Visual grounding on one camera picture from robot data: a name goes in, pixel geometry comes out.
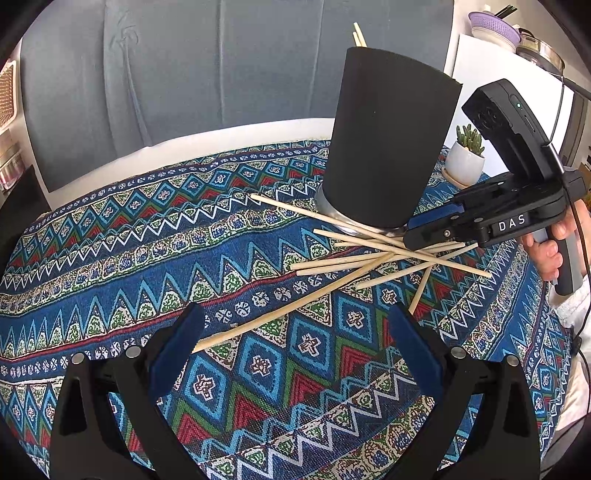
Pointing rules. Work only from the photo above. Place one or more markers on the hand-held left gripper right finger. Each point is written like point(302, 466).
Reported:
point(411, 337)

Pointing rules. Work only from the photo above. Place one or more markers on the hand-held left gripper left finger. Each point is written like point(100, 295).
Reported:
point(180, 341)

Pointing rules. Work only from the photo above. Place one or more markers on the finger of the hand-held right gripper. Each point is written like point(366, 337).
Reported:
point(438, 216)
point(429, 240)

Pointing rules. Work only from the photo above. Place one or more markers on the black cylindrical utensil holder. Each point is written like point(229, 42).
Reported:
point(388, 138)

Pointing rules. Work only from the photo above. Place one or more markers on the pile of bamboo chopsticks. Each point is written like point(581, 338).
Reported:
point(295, 301)

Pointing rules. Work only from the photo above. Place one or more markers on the person's right forearm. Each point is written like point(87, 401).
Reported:
point(577, 309)

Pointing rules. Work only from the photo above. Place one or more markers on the black utensils in colander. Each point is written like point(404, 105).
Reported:
point(505, 13)

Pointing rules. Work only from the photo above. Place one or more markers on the person's right hand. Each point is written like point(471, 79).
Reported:
point(547, 258)

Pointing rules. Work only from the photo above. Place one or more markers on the tan plant saucer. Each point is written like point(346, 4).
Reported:
point(450, 177)

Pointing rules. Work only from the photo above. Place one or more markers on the succulent in white pot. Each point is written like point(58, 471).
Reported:
point(466, 159)

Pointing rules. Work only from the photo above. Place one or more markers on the white refrigerator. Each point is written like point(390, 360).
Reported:
point(480, 69)

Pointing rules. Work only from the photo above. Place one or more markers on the steel cooking pot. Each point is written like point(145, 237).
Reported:
point(540, 53)

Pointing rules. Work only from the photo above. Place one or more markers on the white bowl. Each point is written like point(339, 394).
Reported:
point(494, 42)

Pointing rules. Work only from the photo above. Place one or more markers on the blue patterned tablecloth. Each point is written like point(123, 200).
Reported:
point(277, 369)

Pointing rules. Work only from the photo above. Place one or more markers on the purple plastic colander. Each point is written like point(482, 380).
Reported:
point(491, 25)

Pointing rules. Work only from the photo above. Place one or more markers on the tan bamboo chopstick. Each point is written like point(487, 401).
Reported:
point(357, 40)
point(361, 37)

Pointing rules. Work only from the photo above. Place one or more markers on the grey backdrop cloth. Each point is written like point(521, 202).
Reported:
point(184, 69)

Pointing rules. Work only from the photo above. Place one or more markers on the tan woven object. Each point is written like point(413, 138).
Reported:
point(7, 97)

